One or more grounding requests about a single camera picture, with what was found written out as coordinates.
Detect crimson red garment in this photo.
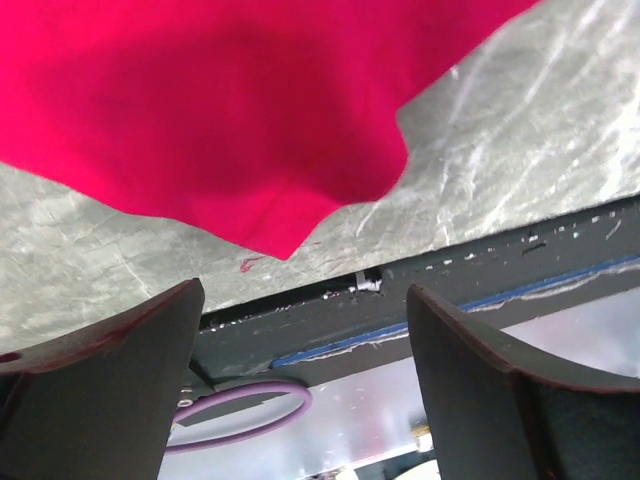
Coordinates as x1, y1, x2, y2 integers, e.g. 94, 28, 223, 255
1, 0, 530, 260

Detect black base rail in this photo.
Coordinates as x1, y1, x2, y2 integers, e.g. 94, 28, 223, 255
185, 197, 639, 396

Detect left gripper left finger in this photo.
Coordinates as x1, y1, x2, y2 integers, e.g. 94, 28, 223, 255
1, 279, 205, 479

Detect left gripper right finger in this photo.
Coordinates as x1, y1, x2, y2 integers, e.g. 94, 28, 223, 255
406, 286, 639, 479

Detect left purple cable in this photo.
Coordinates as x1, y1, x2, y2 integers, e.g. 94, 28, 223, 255
164, 379, 315, 454

